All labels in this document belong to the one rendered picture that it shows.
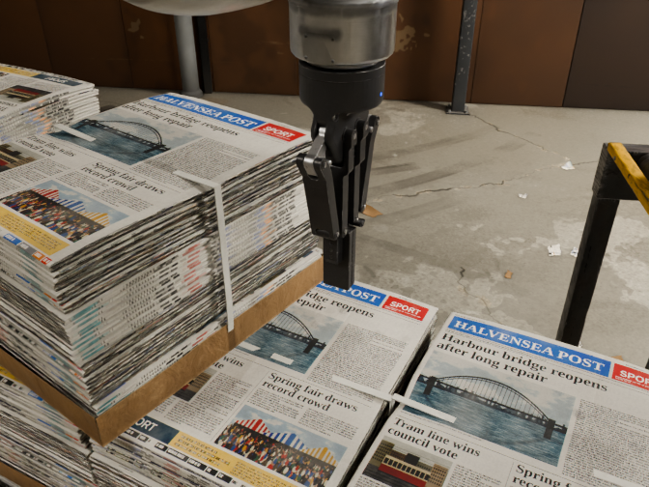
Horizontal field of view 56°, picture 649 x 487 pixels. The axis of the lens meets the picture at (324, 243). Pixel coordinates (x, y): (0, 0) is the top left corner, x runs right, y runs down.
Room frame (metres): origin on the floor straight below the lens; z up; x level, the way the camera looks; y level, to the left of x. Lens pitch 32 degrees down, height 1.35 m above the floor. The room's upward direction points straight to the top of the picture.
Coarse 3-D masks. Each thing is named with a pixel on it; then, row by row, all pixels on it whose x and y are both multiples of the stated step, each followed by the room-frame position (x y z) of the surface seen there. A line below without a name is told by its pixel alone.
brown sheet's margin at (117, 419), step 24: (312, 264) 0.70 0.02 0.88; (288, 288) 0.66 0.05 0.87; (312, 288) 0.70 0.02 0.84; (264, 312) 0.62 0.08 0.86; (216, 336) 0.56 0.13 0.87; (240, 336) 0.59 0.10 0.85; (0, 360) 0.54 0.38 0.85; (192, 360) 0.52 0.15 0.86; (216, 360) 0.55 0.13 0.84; (24, 384) 0.51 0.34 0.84; (48, 384) 0.47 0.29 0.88; (168, 384) 0.49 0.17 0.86; (72, 408) 0.45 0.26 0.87; (120, 408) 0.45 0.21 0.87; (144, 408) 0.47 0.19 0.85; (96, 432) 0.43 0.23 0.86; (120, 432) 0.44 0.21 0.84
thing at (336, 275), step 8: (352, 232) 0.52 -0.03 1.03; (344, 240) 0.52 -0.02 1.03; (352, 240) 0.53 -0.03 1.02; (344, 248) 0.52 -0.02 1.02; (352, 248) 0.53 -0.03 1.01; (344, 256) 0.52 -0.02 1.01; (352, 256) 0.53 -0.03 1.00; (328, 264) 0.53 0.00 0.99; (344, 264) 0.52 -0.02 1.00; (328, 272) 0.53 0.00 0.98; (336, 272) 0.53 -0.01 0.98; (344, 272) 0.52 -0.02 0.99; (328, 280) 0.53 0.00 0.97; (336, 280) 0.53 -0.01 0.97; (344, 280) 0.52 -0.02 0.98; (344, 288) 0.52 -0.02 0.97
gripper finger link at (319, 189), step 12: (300, 156) 0.48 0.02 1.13; (300, 168) 0.49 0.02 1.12; (324, 168) 0.48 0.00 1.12; (312, 180) 0.49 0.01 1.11; (324, 180) 0.48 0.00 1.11; (312, 192) 0.49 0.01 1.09; (324, 192) 0.49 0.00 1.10; (312, 204) 0.50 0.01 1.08; (324, 204) 0.49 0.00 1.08; (312, 216) 0.50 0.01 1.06; (324, 216) 0.49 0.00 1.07; (336, 216) 0.50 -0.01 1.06; (312, 228) 0.50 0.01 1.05; (324, 228) 0.50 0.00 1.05; (336, 228) 0.50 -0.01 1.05
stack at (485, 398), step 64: (320, 320) 0.64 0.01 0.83; (384, 320) 0.64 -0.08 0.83; (448, 320) 0.64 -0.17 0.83; (0, 384) 0.53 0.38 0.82; (192, 384) 0.52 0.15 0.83; (256, 384) 0.52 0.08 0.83; (320, 384) 0.52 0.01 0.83; (384, 384) 0.53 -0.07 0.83; (448, 384) 0.52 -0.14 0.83; (512, 384) 0.52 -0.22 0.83; (576, 384) 0.52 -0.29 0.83; (640, 384) 0.52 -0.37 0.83; (0, 448) 0.56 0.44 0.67; (64, 448) 0.49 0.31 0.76; (128, 448) 0.44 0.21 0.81; (192, 448) 0.43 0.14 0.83; (256, 448) 0.43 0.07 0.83; (320, 448) 0.43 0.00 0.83; (384, 448) 0.43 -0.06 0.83; (448, 448) 0.43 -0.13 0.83; (512, 448) 0.43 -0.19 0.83; (576, 448) 0.43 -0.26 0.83; (640, 448) 0.43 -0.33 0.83
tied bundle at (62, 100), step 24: (0, 72) 0.98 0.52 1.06; (24, 72) 0.98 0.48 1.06; (48, 72) 0.98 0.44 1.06; (0, 96) 0.86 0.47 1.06; (24, 96) 0.86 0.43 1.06; (48, 96) 0.86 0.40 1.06; (72, 96) 0.90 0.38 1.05; (0, 120) 0.79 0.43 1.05; (24, 120) 0.81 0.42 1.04; (48, 120) 0.85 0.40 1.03; (72, 120) 0.89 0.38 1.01
